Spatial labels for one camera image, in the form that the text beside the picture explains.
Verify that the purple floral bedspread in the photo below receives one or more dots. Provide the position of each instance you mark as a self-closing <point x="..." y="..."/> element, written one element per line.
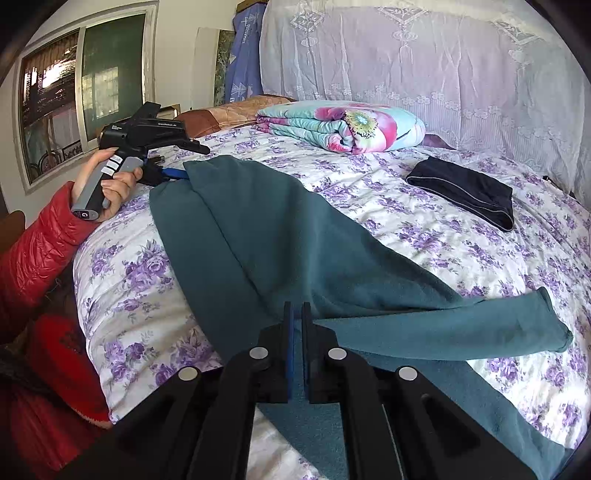
<point x="139" y="329"/>

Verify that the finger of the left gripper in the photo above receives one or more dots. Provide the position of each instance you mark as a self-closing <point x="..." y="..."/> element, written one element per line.
<point x="169" y="174"/>

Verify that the person's left hand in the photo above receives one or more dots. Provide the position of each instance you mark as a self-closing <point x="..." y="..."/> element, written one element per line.
<point x="116" y="190"/>

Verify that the orange brown pillow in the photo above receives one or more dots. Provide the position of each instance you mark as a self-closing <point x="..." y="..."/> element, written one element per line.
<point x="202" y="122"/>

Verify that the leaning picture panel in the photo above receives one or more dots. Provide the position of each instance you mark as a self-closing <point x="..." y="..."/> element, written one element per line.
<point x="211" y="54"/>

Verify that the blue patterned cloth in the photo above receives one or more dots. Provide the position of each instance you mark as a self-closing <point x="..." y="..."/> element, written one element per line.
<point x="242" y="78"/>

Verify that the teal green pants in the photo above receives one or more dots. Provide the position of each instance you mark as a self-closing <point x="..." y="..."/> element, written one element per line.
<point x="243" y="240"/>

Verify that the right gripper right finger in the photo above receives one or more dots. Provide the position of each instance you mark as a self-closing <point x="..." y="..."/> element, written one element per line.
<point x="398" y="424"/>

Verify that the red jacket sleeve forearm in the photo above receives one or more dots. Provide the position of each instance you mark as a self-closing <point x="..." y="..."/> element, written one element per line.
<point x="30" y="267"/>

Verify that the window with white frame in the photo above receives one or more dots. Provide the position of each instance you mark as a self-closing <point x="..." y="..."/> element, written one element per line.
<point x="77" y="79"/>

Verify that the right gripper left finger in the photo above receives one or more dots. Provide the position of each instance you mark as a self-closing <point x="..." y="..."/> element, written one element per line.
<point x="196" y="425"/>

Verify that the folded black pants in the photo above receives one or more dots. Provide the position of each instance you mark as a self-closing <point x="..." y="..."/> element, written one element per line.
<point x="470" y="190"/>

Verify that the folded floral quilt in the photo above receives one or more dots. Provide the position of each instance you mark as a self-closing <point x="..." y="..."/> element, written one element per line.
<point x="344" y="126"/>

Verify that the white lace covered headboard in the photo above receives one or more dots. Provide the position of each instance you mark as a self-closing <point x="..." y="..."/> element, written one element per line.
<point x="483" y="75"/>

